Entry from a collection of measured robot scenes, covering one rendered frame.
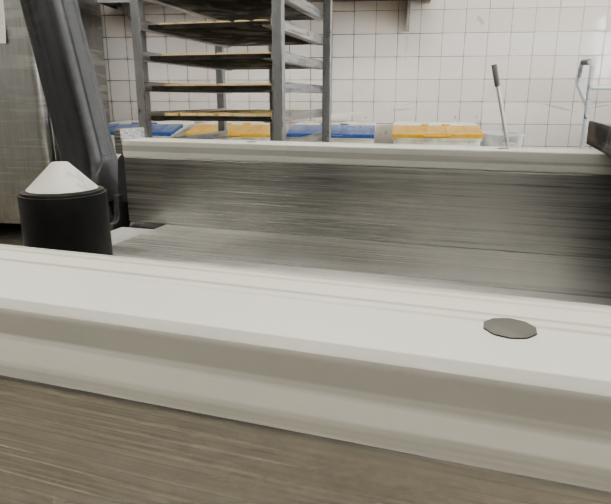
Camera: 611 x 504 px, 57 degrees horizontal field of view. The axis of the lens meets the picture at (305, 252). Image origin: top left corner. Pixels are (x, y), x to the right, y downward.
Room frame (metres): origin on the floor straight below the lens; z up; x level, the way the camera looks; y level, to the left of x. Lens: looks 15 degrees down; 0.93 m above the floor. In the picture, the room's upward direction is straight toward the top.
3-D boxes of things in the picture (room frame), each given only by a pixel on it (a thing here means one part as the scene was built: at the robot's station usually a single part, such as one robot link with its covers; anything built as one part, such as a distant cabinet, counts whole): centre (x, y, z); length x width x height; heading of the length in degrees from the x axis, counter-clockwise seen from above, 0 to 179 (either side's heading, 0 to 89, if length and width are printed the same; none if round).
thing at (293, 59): (2.03, 0.02, 1.05); 0.64 x 0.03 x 0.03; 164
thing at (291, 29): (2.03, 0.02, 1.14); 0.64 x 0.03 x 0.03; 164
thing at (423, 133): (3.74, -0.84, 0.38); 0.64 x 0.54 x 0.77; 170
